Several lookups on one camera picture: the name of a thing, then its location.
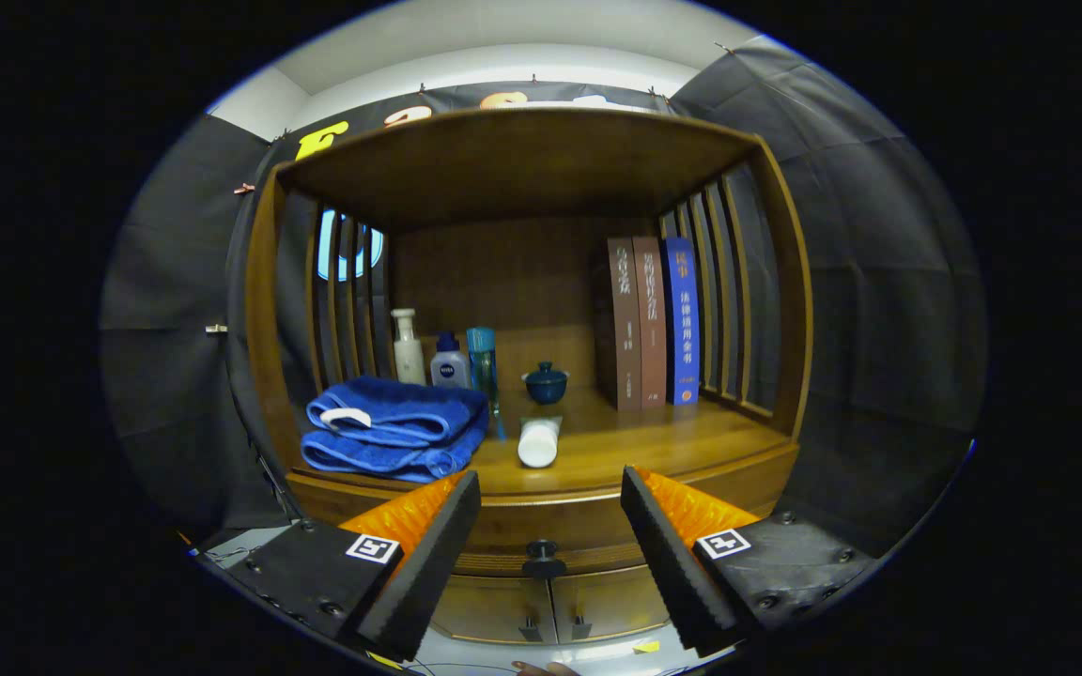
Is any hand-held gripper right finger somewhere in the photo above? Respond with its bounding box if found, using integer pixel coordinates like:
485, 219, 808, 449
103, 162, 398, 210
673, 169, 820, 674
620, 465, 880, 658

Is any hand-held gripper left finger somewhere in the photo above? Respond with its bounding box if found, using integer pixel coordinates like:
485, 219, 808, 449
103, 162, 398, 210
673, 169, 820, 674
195, 469, 483, 663

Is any white green tube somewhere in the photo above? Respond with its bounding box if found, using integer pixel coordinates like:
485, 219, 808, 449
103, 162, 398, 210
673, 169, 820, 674
517, 416, 564, 469

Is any wooden cabinet door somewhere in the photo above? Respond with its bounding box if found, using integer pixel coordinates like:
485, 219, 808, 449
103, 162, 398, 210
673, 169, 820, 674
550, 565, 683, 644
430, 575, 559, 646

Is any wooden countertop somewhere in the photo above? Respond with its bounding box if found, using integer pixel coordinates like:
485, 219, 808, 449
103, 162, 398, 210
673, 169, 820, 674
289, 385, 797, 499

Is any wooden cabinet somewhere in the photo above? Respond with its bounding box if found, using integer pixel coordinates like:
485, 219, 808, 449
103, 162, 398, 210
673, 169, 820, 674
245, 105, 814, 647

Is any folded blue towel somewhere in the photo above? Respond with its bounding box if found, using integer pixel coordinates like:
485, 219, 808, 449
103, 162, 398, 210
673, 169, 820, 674
301, 376, 490, 484

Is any white bottle blue cap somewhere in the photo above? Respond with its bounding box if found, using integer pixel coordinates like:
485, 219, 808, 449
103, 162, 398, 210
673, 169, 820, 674
429, 330, 471, 390

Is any white pump bottle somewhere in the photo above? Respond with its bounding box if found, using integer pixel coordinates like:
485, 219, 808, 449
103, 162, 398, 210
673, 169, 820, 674
390, 308, 427, 386

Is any tall teal bottle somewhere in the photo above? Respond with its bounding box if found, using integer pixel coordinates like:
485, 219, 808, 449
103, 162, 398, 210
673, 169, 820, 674
466, 326, 507, 440

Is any dark blue lidded teacup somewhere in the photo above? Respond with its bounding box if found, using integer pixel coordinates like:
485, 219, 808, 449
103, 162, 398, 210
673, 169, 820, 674
522, 361, 570, 407

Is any blue book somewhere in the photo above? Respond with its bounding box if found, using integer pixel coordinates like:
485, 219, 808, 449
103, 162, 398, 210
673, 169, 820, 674
662, 237, 701, 407

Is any reddish brown book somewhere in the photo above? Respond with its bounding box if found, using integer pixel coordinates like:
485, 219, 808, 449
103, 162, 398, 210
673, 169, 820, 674
632, 236, 669, 408

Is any dark brown book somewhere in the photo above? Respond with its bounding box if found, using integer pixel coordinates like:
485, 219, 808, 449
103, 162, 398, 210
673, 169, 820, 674
607, 237, 643, 412

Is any black backdrop cloth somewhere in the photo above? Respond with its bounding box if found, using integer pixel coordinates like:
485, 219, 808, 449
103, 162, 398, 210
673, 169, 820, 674
100, 38, 988, 555

